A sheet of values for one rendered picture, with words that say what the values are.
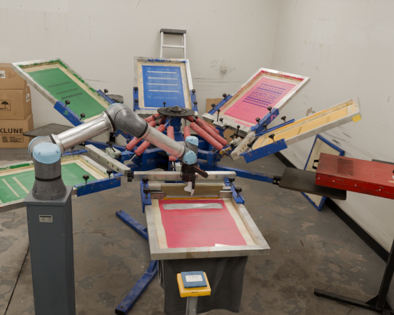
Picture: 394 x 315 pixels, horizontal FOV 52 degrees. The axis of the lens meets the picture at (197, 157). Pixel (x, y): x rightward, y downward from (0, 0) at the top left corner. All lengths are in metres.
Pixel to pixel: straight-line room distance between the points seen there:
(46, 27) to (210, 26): 2.39
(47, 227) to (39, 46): 4.67
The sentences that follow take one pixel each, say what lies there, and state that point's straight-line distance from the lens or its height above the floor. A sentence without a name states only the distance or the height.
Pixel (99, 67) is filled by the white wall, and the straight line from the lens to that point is 6.39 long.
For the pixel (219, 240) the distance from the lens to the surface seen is 2.12.
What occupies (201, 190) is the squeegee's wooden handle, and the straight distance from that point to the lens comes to 2.47.
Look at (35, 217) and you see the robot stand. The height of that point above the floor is 1.11.
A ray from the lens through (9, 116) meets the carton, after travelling 6.23.
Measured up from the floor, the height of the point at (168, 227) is 0.95.
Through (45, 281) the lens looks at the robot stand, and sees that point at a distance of 2.19.
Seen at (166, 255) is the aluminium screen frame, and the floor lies 0.98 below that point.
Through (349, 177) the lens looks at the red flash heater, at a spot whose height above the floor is 1.10.
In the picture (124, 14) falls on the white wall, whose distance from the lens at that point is 6.32.
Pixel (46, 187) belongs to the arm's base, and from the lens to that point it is 1.94.
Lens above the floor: 2.06
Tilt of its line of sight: 20 degrees down
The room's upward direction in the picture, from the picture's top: 5 degrees clockwise
